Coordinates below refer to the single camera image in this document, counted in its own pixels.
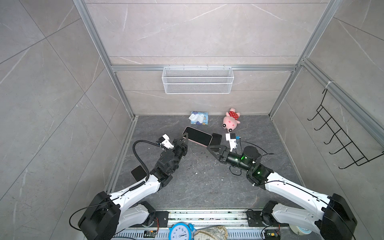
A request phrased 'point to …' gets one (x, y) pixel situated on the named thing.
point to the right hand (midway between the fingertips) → (208, 150)
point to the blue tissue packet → (199, 118)
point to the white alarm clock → (300, 230)
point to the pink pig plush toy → (230, 121)
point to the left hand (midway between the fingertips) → (189, 130)
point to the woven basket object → (216, 232)
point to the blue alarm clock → (182, 231)
